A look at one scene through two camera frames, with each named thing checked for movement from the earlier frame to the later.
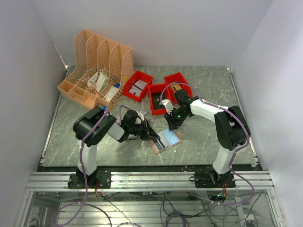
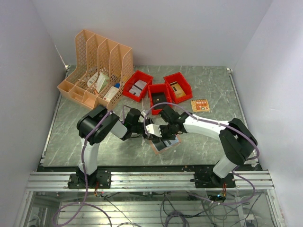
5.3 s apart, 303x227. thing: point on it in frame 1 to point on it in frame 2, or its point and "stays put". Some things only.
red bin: [157, 92] stays put
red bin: [178, 79] stays put
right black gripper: [174, 124] to [164, 137]
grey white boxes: [137, 87] stays put
